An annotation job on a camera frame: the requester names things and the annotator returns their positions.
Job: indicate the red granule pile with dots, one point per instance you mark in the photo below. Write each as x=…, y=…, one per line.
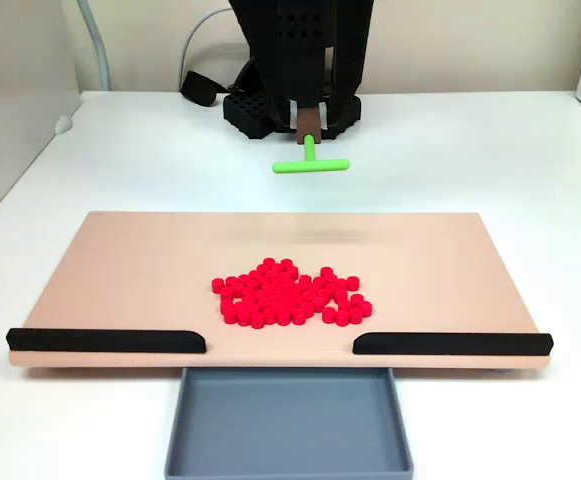
x=280, y=300

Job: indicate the small white clip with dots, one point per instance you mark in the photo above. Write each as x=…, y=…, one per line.
x=63, y=125

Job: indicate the beige flat board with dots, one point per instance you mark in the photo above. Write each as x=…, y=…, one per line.
x=120, y=275

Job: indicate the black bumper strip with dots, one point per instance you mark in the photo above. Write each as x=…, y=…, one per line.
x=100, y=341
x=450, y=344

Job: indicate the grey shallow tray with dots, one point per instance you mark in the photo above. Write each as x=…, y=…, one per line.
x=290, y=425

